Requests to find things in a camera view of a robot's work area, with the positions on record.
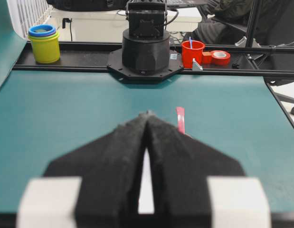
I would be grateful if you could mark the red plastic cup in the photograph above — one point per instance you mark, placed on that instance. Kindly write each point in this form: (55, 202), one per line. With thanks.
(188, 53)

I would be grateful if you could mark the white slatted crate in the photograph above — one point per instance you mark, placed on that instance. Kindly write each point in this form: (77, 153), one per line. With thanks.
(27, 13)

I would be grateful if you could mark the black aluminium frame rail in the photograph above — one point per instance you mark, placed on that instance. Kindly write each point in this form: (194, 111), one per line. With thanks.
(107, 57)

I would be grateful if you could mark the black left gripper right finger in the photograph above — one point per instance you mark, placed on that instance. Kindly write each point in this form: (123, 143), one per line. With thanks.
(180, 166)

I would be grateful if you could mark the pink plastic spoon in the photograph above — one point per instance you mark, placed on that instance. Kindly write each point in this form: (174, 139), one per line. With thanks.
(180, 119)

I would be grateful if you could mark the red small block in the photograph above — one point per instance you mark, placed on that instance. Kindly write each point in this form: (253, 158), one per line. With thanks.
(206, 57)

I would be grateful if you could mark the blue stick in cup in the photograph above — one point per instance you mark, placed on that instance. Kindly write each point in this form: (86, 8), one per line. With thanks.
(190, 40)

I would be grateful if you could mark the red tape roll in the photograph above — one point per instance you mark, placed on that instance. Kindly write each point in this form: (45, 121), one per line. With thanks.
(219, 57)

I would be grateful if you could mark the yellow-green stacked cups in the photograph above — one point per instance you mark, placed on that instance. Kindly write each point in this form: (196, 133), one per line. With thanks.
(44, 42)

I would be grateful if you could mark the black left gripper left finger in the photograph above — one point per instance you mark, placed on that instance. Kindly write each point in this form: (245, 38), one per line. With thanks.
(111, 172)

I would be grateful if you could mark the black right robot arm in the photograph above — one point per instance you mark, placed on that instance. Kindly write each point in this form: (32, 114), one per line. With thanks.
(145, 52)

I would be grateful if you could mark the metal corner bracket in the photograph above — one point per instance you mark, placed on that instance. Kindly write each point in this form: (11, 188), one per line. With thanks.
(196, 65)

